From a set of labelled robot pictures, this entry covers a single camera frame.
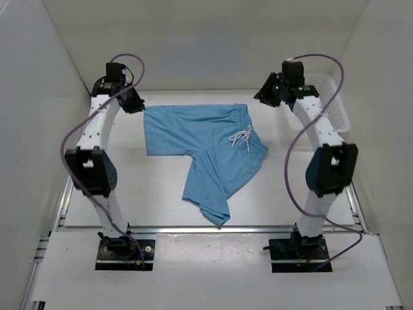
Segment light blue shorts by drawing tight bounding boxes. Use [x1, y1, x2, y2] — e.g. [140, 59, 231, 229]
[143, 103, 268, 227]

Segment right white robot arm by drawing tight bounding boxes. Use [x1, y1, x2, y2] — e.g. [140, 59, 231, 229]
[254, 60, 358, 258]

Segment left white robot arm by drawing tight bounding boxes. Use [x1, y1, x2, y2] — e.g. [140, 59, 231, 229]
[63, 61, 145, 258]

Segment white plastic mesh basket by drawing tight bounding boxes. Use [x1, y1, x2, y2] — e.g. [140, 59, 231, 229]
[285, 73, 350, 133]

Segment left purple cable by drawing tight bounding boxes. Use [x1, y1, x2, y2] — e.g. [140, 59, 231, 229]
[61, 54, 146, 271]

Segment aluminium left rail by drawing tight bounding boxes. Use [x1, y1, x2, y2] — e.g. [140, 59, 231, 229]
[51, 177, 74, 232]

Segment aluminium front rail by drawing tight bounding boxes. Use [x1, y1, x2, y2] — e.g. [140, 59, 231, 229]
[130, 225, 294, 234]

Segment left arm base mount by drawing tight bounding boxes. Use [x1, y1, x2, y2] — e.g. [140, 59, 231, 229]
[95, 232, 156, 271]

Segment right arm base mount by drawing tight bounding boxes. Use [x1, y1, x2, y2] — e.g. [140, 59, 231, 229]
[263, 238, 333, 274]

